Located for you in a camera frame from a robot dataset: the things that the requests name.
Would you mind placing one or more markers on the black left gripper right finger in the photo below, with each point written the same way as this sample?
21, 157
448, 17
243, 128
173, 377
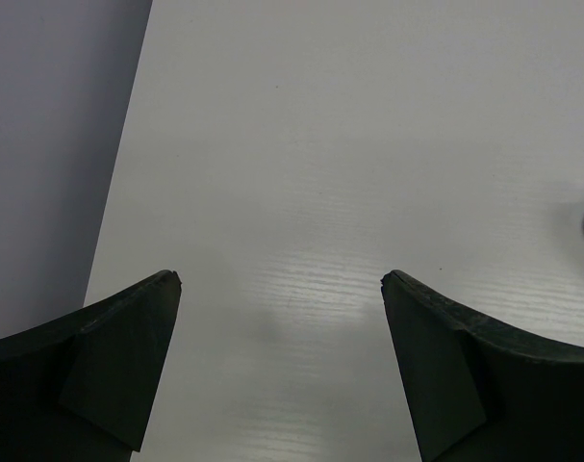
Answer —
479, 389

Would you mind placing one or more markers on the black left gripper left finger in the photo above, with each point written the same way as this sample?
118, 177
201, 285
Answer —
82, 387

